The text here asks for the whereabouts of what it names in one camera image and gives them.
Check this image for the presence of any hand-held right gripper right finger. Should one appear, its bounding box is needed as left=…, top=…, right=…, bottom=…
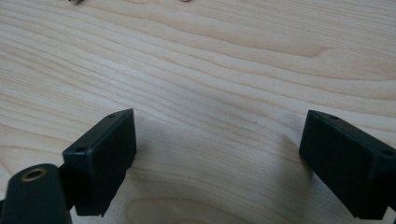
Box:
left=298, top=109, right=396, bottom=221

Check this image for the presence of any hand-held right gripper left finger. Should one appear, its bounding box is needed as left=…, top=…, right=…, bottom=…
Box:
left=57, top=108, right=137, bottom=217

